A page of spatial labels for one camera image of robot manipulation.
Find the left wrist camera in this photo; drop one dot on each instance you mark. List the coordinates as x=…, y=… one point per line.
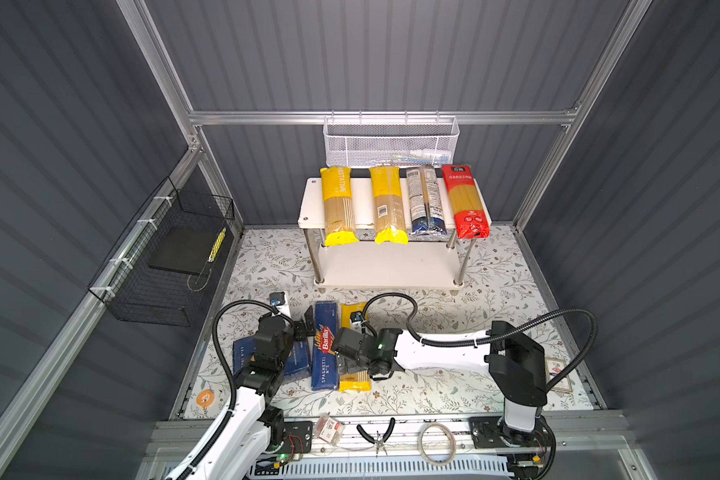
x=279, y=300

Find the small red white packet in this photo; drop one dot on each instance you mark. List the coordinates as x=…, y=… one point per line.
x=329, y=429

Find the roll of clear tape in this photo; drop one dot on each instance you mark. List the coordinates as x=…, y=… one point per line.
x=436, y=444

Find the black wire basket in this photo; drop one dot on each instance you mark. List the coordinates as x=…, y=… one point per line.
x=162, y=275

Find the orange round sticker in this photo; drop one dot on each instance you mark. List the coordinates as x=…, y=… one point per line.
x=205, y=398

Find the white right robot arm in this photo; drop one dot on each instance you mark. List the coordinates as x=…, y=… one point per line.
x=514, y=361

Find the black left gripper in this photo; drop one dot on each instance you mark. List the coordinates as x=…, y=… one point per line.
x=300, y=332

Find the yellow Pastatime bag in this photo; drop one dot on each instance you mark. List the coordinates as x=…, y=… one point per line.
x=351, y=377
x=389, y=220
x=338, y=206

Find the white wire mesh basket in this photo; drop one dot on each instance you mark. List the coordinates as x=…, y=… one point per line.
x=364, y=142

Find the clear blue spaghetti bag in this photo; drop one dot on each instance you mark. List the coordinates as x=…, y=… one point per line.
x=425, y=204

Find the dark blue pasta box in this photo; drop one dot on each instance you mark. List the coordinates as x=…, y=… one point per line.
x=297, y=366

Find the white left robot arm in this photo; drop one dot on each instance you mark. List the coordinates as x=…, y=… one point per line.
x=248, y=425

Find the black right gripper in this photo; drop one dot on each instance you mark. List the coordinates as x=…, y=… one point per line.
x=347, y=365

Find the black handled pliers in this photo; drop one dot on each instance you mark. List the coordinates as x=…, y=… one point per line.
x=380, y=439

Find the blue Barilla spaghetti box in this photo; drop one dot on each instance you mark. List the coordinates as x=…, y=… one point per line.
x=325, y=374

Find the red spaghetti bag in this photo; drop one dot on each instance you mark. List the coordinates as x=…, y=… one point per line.
x=471, y=219

